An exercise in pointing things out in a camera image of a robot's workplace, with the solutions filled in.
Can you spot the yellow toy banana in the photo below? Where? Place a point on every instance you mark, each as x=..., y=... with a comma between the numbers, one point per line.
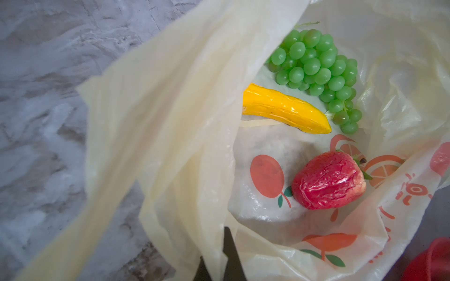
x=268, y=103

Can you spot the red flower-shaped plate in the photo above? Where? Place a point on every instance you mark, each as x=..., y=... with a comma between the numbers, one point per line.
x=432, y=264

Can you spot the yellow plastic fruit-print bag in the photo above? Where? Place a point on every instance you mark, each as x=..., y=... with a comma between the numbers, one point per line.
x=167, y=114

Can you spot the green toy grape bunch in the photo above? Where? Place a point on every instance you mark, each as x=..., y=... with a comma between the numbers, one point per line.
x=308, y=60

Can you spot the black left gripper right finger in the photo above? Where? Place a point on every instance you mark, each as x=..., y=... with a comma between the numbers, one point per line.
x=234, y=270

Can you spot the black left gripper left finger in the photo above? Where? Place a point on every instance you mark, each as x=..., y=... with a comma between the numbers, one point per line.
x=202, y=273

